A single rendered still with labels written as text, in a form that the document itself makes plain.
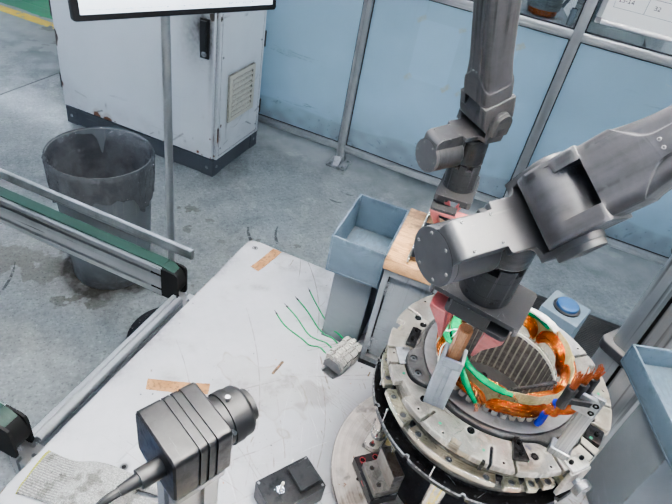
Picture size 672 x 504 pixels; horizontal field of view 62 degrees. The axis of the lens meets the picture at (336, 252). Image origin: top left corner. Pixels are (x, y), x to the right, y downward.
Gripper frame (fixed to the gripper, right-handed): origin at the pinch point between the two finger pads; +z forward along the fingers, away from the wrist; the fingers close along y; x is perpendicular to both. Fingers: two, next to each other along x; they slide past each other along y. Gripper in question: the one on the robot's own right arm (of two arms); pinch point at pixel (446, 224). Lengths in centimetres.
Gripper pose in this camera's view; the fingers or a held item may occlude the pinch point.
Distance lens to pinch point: 109.6
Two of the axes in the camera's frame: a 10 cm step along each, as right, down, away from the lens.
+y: -3.5, 5.8, -7.3
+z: -1.2, 7.5, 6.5
